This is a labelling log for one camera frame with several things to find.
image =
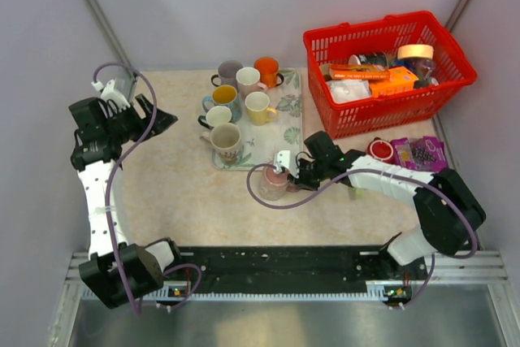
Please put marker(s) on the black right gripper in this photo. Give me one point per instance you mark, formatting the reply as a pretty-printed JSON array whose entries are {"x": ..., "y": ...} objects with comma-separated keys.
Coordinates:
[{"x": 301, "y": 182}]

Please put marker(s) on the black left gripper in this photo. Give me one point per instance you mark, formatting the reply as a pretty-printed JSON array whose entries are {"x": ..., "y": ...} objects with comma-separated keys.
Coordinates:
[{"x": 141, "y": 123}]

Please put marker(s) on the pink ghost pattern mug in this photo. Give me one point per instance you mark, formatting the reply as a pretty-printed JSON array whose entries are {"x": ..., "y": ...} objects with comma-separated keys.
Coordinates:
[{"x": 273, "y": 186}]

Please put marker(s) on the lime green faceted mug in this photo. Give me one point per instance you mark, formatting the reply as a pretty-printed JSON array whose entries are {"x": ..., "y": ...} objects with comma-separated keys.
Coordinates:
[{"x": 355, "y": 194}]

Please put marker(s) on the yellow mug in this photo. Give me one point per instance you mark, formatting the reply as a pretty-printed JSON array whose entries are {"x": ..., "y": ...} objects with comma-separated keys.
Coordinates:
[{"x": 259, "y": 110}]

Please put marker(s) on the dark green mug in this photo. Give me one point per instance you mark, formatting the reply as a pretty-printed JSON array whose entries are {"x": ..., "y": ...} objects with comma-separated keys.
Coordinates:
[{"x": 215, "y": 116}]

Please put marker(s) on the cream floral mug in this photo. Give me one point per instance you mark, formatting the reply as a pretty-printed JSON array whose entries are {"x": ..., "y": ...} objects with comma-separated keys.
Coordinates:
[{"x": 226, "y": 142}]

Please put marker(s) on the light blue butterfly mug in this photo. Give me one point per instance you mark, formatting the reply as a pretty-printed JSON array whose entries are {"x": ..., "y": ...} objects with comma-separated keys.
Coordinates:
[{"x": 224, "y": 95}]

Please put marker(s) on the lilac purple mug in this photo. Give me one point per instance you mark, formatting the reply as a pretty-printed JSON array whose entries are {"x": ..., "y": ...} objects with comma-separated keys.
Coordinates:
[{"x": 226, "y": 74}]

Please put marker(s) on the pale pink faceted mug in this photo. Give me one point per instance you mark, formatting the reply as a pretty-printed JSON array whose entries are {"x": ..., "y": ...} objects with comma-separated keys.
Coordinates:
[{"x": 248, "y": 80}]

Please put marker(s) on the orange mug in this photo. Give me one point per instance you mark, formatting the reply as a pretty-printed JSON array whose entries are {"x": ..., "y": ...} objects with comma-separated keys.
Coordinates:
[{"x": 269, "y": 72}]

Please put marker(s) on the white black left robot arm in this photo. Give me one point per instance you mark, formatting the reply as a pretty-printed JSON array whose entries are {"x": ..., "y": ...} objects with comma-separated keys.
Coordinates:
[{"x": 117, "y": 269}]

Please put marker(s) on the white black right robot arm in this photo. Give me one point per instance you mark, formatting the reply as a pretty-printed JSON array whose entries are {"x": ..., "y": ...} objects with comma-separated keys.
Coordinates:
[{"x": 448, "y": 212}]

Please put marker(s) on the red mug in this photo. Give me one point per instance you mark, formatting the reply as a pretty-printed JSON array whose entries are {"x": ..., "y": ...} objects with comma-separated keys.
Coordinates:
[{"x": 381, "y": 150}]

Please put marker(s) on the floral white serving tray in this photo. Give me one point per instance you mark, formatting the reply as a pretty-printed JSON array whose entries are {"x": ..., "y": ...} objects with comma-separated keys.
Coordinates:
[{"x": 261, "y": 143}]

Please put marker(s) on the white plastic bag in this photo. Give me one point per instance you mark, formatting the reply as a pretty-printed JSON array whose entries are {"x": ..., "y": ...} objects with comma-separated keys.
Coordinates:
[{"x": 343, "y": 91}]

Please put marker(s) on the orange rectangular box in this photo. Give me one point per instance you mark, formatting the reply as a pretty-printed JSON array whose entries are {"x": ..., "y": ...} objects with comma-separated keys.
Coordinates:
[{"x": 359, "y": 72}]

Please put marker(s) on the purple snack packet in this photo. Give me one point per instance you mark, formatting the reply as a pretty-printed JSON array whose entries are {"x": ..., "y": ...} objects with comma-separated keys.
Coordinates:
[{"x": 423, "y": 154}]

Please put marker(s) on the red plastic basket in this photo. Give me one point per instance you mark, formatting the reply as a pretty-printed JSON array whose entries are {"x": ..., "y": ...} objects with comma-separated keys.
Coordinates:
[{"x": 396, "y": 96}]

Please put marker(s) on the orange snack box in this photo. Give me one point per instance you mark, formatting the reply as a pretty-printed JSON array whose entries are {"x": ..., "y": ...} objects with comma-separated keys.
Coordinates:
[{"x": 401, "y": 80}]

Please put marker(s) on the black printed can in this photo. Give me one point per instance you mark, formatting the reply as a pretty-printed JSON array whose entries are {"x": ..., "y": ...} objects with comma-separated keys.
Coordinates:
[{"x": 373, "y": 58}]

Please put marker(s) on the clear plastic bottle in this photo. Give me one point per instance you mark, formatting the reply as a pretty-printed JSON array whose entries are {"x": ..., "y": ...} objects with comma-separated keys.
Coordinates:
[{"x": 423, "y": 69}]

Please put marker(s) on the masking tape roll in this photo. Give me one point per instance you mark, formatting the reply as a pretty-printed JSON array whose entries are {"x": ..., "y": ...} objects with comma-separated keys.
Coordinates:
[{"x": 415, "y": 51}]

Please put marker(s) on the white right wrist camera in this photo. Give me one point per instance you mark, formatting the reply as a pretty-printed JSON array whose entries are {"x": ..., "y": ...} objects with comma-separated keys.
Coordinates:
[{"x": 286, "y": 161}]

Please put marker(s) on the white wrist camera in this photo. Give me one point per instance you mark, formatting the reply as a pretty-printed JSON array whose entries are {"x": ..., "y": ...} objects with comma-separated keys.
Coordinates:
[
  {"x": 117, "y": 90},
  {"x": 286, "y": 161}
]

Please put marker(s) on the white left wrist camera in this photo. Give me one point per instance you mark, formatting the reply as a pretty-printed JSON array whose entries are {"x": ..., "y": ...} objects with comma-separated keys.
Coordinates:
[{"x": 117, "y": 90}]

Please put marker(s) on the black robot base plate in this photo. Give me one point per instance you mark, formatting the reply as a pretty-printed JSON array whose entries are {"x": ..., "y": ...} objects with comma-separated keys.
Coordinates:
[{"x": 296, "y": 269}]

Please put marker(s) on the aluminium rail frame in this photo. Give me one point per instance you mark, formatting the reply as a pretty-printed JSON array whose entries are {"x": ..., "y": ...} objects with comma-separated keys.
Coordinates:
[{"x": 303, "y": 296}]

